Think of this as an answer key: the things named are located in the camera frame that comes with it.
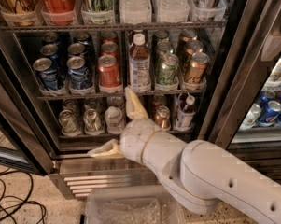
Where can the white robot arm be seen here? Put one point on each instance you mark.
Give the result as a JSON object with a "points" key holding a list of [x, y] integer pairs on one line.
{"points": [[197, 174]]}

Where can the blue pepsi can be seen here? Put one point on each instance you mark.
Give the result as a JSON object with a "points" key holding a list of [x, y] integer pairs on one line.
{"points": [[80, 74], [51, 38], [47, 74], [51, 51]]}

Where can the green can rear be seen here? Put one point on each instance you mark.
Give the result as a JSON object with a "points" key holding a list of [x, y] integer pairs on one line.
{"points": [[161, 35]]}

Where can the gold tall can top shelf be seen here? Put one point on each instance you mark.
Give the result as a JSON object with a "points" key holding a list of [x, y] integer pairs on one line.
{"points": [[20, 12]]}

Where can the gold can front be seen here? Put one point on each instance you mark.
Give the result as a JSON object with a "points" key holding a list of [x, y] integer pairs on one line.
{"points": [[199, 61]]}

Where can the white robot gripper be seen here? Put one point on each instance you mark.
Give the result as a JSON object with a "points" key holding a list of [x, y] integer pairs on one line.
{"points": [[134, 139]]}

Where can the green tall can top shelf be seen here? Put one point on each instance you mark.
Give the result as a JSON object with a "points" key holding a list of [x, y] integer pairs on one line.
{"points": [[98, 11]]}

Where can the green can bottom shelf left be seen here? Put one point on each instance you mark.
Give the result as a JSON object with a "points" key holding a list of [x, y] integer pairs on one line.
{"points": [[69, 123]]}

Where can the blue pepsi can column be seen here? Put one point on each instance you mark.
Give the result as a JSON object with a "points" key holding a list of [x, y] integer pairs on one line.
{"points": [[83, 38], [77, 49]]}

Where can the green can middle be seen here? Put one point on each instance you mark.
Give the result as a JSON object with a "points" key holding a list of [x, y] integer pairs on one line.
{"points": [[163, 48]]}

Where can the red coke can middle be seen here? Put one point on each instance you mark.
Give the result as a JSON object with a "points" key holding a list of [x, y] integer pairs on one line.
{"points": [[110, 48]]}

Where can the green can front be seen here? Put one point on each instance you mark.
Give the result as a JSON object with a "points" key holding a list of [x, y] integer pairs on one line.
{"points": [[167, 70]]}

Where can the clear plastic bin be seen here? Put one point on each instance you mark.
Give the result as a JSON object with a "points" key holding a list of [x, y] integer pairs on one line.
{"points": [[133, 205]]}

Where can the blue pepsi can left middle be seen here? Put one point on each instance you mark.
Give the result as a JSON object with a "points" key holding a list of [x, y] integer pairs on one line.
{"points": [[51, 51]]}

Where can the blue pepsi can right fridge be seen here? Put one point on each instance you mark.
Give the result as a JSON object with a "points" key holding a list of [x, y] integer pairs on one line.
{"points": [[269, 113]]}

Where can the red coke can front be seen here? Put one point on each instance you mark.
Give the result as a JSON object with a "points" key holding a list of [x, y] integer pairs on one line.
{"points": [[109, 73]]}

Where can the clear water bottle top left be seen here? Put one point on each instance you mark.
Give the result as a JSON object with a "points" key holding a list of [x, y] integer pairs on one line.
{"points": [[134, 11]]}

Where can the right fridge glass door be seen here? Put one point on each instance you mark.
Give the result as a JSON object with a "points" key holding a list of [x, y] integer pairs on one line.
{"points": [[259, 39]]}

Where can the gold can rear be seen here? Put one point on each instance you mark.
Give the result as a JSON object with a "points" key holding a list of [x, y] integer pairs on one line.
{"points": [[186, 35]]}

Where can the blue pepsi can left front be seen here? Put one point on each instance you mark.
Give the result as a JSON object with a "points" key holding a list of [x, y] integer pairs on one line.
{"points": [[47, 74]]}

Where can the gold can middle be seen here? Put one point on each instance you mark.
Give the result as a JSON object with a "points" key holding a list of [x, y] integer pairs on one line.
{"points": [[191, 47]]}

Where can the clear water bottle top right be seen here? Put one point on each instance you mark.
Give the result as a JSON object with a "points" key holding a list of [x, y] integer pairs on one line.
{"points": [[171, 10]]}

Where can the red coke can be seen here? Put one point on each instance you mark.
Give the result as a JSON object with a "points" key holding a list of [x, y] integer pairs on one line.
{"points": [[110, 48], [109, 73], [109, 37]]}

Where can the large coca-cola can top shelf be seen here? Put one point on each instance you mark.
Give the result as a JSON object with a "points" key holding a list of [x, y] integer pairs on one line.
{"points": [[60, 12]]}

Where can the blue pepsi can left rear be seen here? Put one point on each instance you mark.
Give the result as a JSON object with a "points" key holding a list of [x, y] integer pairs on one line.
{"points": [[51, 38]]}

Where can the tea bottle bottom shelf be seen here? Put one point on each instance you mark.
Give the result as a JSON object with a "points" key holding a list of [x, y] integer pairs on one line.
{"points": [[185, 113]]}

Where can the silver can right fridge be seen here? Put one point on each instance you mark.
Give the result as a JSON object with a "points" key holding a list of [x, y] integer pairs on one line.
{"points": [[251, 116]]}

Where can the red coke can rear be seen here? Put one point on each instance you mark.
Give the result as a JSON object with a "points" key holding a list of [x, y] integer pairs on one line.
{"points": [[109, 37]]}

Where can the gold can bottom shelf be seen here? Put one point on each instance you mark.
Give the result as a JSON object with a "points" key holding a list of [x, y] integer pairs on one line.
{"points": [[162, 117]]}

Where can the brown tea bottle white cap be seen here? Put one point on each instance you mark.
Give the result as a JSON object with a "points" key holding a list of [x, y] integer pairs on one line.
{"points": [[139, 64]]}

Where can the stainless fridge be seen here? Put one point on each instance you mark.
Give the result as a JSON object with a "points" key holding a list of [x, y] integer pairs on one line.
{"points": [[30, 119]]}

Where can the clear water bottle bottom shelf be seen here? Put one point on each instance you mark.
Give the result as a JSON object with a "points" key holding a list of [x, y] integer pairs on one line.
{"points": [[114, 120]]}

